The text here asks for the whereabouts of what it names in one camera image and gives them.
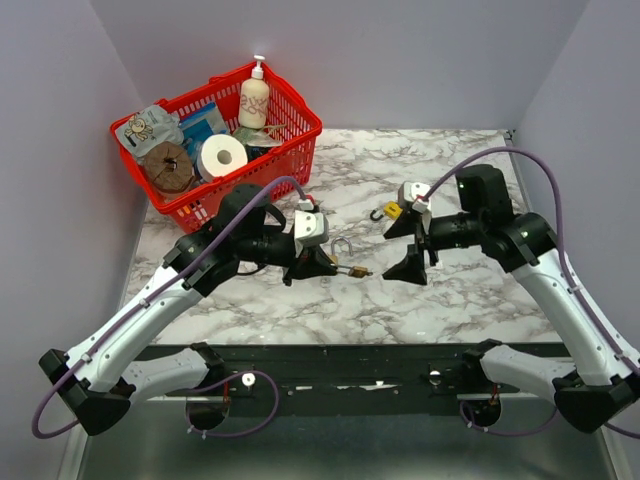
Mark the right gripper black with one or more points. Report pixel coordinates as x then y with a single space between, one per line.
410 269

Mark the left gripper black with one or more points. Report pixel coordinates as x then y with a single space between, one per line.
311 262

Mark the large brass padlock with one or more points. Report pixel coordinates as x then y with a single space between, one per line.
340 245

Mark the small brass padlock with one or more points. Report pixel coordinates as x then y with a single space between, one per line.
354 271

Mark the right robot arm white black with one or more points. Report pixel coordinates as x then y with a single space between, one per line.
602 378

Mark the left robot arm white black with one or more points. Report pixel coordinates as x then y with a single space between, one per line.
101 378

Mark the yellow padlock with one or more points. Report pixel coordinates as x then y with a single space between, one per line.
391 210

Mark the white toilet paper roll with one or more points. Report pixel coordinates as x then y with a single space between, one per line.
220 155

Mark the green patterned packet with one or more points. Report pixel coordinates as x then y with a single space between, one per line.
262 138

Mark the red plastic basket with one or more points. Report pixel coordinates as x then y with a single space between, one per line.
300 127

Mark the brown tape roll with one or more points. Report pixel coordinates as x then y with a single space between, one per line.
169 169

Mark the cream lotion pump bottle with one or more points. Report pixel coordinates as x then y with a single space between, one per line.
254 97

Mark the blue plastic package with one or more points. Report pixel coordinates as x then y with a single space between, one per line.
203 123

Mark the grey cartoon pouch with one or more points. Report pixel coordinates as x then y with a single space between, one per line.
147 129

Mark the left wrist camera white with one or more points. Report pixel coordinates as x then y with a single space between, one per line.
310 226

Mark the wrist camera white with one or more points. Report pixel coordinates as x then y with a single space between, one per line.
413 199
310 226

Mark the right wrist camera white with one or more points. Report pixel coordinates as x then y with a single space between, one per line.
413 199

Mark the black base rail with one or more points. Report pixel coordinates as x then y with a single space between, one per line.
350 380

